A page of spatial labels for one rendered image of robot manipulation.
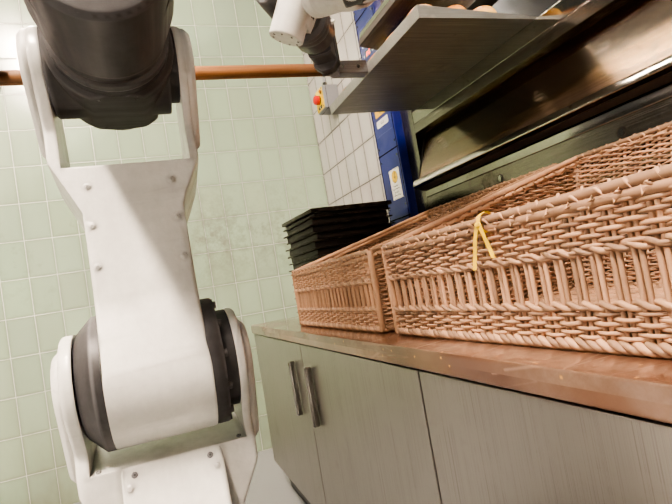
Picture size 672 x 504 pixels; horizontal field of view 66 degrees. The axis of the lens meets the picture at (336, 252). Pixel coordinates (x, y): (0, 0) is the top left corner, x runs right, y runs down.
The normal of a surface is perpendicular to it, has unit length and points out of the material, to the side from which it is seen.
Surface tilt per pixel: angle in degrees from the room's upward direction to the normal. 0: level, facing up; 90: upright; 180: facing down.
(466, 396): 90
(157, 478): 68
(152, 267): 80
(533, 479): 90
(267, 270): 90
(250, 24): 90
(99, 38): 176
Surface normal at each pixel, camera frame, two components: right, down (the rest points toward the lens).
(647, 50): -0.93, -0.21
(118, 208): 0.29, -0.27
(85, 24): -0.05, 0.99
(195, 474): 0.24, -0.47
